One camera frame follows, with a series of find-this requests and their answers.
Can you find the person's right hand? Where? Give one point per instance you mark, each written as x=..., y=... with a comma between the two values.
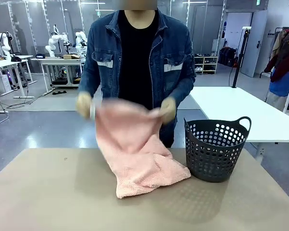
x=84, y=106

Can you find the person's left hand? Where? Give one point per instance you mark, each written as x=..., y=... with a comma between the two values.
x=169, y=109

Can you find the pink terry towel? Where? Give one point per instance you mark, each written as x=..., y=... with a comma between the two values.
x=134, y=163

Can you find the person's right forearm denim sleeve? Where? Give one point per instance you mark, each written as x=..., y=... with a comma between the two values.
x=89, y=81

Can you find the white robot arm on desk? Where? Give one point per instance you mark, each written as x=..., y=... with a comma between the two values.
x=80, y=38

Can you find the person's left forearm denim sleeve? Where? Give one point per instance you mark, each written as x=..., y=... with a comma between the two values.
x=185, y=91

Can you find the white robot arm black gripper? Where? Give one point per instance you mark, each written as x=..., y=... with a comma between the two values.
x=51, y=44

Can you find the person in denim jacket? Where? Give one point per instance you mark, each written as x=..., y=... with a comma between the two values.
x=105, y=77

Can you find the flat cardboard box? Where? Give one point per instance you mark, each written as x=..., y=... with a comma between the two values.
x=71, y=57

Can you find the white desk with cardboard box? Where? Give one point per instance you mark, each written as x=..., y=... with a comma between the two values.
x=53, y=61

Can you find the light wooden shoe rack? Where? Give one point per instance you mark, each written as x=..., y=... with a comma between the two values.
x=206, y=63

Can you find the large white table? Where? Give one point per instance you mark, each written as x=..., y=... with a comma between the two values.
x=230, y=108

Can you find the small black bag white print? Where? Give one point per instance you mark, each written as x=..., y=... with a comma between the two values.
x=40, y=56

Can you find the dark grey perforated plastic basket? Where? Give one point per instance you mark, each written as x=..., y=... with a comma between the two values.
x=206, y=168

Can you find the black suitcase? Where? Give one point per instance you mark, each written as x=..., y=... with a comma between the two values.
x=227, y=56

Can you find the long white desk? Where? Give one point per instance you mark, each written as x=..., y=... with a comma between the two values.
x=7, y=63

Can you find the black clothes rack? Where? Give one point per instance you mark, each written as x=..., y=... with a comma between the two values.
x=263, y=73

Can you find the dark red and blue jacket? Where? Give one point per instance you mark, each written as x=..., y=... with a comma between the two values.
x=286, y=60

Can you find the beige hanging coat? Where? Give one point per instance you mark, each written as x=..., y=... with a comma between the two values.
x=277, y=43

